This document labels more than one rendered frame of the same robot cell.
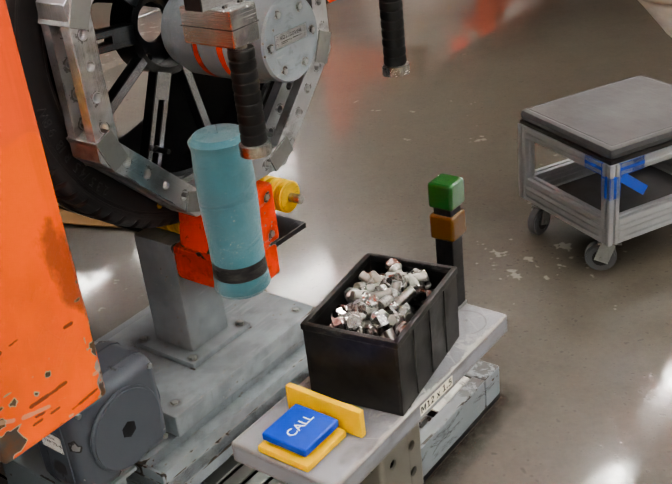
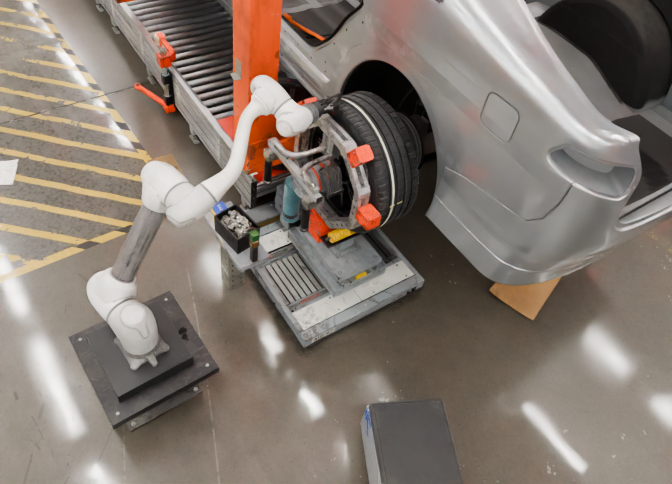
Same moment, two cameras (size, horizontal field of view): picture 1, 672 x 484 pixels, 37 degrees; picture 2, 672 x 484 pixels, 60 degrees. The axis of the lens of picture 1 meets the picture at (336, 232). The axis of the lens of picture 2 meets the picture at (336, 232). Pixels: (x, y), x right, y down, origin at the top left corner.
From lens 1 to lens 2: 3.03 m
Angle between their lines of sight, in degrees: 75
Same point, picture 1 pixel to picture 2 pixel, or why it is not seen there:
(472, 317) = (244, 261)
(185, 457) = (293, 235)
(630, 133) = (382, 421)
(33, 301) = not seen: hidden behind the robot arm
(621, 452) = (254, 366)
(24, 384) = not seen: hidden behind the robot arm
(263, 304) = (349, 265)
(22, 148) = not seen: hidden behind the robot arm
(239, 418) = (305, 252)
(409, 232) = (444, 378)
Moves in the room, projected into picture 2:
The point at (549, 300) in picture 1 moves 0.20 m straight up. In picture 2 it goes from (355, 400) to (361, 382)
